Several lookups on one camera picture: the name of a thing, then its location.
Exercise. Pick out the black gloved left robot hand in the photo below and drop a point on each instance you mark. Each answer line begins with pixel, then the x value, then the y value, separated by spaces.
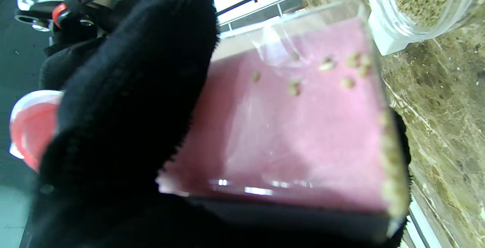
pixel 121 108

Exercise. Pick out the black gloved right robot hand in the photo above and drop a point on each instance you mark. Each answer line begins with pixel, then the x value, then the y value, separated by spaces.
pixel 64 66

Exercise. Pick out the pink plastic measuring cup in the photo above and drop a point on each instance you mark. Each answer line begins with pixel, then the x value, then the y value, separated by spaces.
pixel 32 130

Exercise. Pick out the pink container with white lid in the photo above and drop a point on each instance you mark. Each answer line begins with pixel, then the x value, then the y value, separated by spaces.
pixel 295 127

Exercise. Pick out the white square container lid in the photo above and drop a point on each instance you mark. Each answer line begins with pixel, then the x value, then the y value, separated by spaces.
pixel 386 41

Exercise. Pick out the clear grain jar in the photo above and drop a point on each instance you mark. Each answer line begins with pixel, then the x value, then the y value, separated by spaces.
pixel 428 2

